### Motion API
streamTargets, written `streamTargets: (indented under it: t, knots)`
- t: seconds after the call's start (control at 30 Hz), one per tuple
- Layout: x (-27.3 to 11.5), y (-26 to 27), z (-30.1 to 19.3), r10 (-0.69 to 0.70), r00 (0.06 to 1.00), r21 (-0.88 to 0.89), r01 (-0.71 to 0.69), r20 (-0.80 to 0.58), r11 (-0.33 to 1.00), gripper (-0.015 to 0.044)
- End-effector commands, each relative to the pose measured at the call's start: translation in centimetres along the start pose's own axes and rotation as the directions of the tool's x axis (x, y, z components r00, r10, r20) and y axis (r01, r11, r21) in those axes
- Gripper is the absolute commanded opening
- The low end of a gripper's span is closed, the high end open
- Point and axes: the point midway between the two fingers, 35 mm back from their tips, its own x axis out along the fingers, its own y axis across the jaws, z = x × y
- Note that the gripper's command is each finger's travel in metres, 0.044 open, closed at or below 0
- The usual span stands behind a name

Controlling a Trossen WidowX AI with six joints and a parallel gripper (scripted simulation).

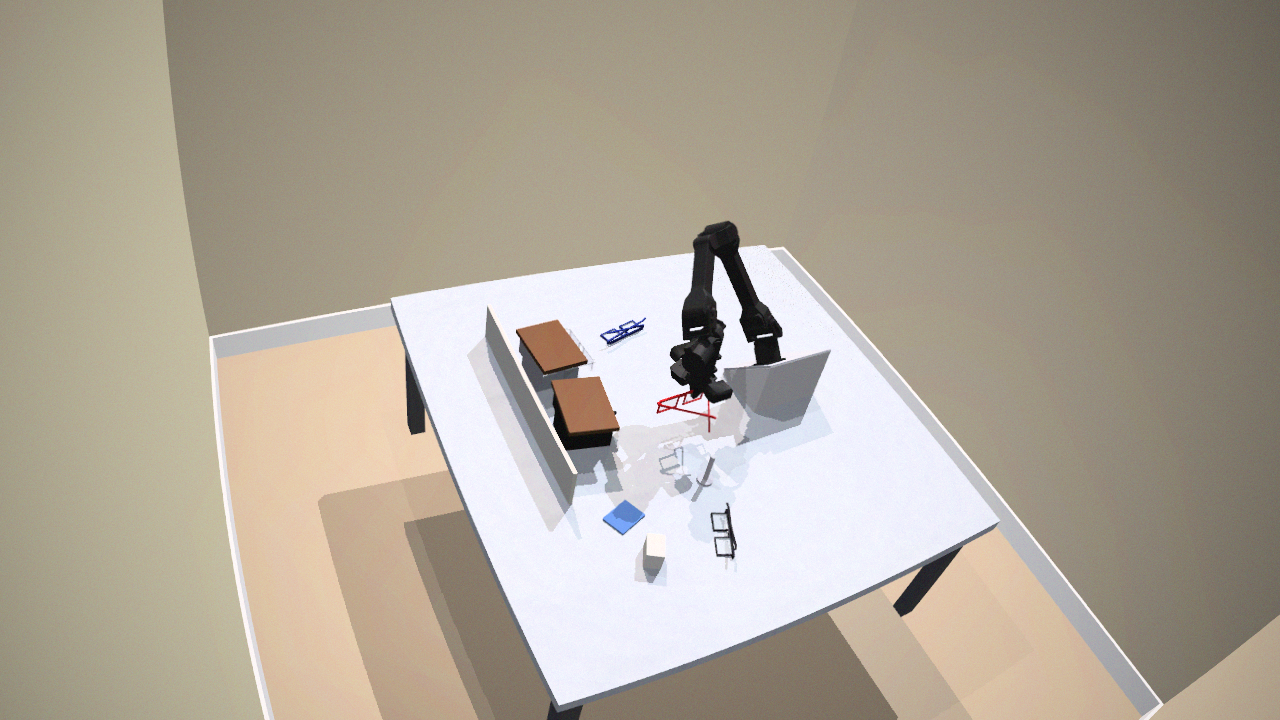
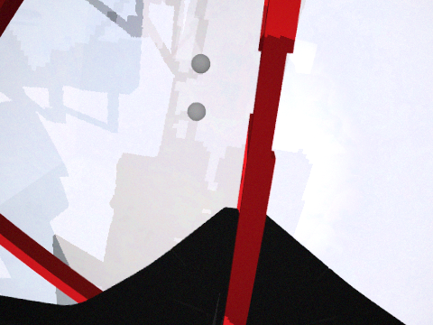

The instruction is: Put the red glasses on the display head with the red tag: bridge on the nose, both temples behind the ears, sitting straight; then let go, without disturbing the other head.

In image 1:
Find grey curved panel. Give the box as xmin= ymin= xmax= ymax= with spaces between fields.
xmin=485 ymin=304 xmax=579 ymax=503

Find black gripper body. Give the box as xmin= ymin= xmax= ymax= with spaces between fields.
xmin=669 ymin=342 xmax=733 ymax=404

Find black glasses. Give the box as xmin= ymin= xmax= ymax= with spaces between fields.
xmin=710 ymin=502 xmax=737 ymax=559

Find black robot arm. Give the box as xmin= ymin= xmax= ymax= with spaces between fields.
xmin=669 ymin=222 xmax=786 ymax=386

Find blue flat rectangular pad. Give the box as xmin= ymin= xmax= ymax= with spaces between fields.
xmin=602 ymin=500 xmax=645 ymax=536

